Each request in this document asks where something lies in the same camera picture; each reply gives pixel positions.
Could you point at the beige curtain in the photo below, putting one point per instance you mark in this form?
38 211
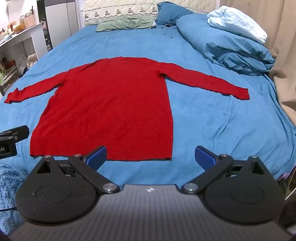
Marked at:
284 46

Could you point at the cream quilted headboard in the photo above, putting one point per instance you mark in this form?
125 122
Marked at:
120 9

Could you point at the cream canvas bag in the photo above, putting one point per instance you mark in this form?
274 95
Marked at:
31 60

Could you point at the orange plush toy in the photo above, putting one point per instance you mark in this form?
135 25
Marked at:
19 27

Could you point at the blue pillow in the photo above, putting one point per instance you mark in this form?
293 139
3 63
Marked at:
171 12

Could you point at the light blue blanket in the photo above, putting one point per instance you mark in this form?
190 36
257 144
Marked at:
235 23

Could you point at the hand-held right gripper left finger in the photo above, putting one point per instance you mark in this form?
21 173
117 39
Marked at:
98 157

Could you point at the pink woven basket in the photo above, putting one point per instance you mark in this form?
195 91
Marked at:
29 21

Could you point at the green pillow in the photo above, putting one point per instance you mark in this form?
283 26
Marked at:
124 23

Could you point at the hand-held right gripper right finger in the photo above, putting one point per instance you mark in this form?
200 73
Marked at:
203 157

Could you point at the small dark trinkets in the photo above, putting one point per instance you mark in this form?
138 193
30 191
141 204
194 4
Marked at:
167 25

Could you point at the red sweater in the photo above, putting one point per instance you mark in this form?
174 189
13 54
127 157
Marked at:
111 104

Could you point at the blue duvet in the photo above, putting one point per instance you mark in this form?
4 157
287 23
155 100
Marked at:
222 44

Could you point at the grey and white wardrobe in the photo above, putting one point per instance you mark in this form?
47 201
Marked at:
60 18

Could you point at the clear storage drawer unit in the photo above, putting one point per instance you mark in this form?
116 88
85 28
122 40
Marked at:
9 80

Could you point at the person's blue fluffy clothing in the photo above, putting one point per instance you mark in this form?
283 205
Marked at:
9 185

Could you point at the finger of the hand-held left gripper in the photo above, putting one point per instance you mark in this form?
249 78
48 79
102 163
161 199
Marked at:
19 132

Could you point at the white desk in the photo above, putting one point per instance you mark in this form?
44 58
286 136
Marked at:
34 39

